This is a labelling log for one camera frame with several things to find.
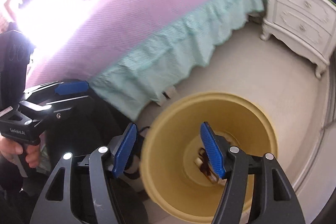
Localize yellow plastic trash bin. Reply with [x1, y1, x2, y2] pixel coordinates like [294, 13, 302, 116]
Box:
[140, 92, 278, 223]

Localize person's left hand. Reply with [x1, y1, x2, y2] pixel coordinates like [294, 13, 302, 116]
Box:
[0, 135, 41, 168]

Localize bed with purple cover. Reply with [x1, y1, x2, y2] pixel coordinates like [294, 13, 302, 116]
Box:
[26, 0, 264, 120]

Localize white ornate nightstand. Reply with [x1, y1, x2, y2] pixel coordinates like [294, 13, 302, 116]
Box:
[260, 0, 335, 79]

